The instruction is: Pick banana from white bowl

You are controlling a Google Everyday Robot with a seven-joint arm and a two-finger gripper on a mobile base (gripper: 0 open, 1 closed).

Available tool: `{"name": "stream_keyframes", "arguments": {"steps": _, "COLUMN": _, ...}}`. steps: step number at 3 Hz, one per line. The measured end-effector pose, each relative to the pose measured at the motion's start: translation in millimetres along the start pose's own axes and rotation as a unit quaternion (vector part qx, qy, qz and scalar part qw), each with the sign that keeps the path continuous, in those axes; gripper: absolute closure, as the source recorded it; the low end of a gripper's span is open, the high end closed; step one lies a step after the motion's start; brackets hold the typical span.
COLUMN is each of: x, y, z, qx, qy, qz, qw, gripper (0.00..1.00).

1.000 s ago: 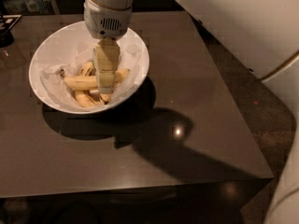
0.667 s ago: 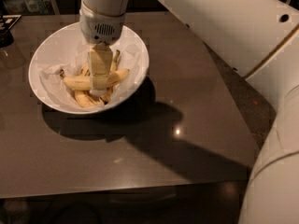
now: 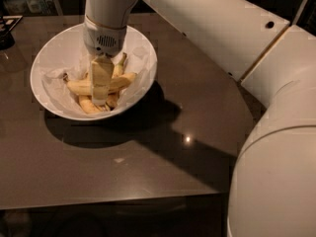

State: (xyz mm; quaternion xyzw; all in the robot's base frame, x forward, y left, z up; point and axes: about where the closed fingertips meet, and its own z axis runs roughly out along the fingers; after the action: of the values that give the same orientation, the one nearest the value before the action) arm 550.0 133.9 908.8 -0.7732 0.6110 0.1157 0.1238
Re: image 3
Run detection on crosswise yellow banana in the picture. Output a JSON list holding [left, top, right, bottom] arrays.
[[63, 72, 137, 96]]

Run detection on bottles on background shelf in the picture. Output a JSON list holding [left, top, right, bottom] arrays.
[[0, 0, 62, 16]]

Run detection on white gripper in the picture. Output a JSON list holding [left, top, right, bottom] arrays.
[[83, 16, 127, 106]]

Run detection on black object at table corner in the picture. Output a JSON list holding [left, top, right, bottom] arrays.
[[0, 16, 22, 50]]

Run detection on white ceramic bowl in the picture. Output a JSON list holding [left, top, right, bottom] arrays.
[[31, 24, 157, 120]]

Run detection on right yellow banana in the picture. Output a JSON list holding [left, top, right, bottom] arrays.
[[106, 52, 127, 110]]

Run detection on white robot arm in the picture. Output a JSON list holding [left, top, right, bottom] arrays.
[[84, 0, 316, 237]]

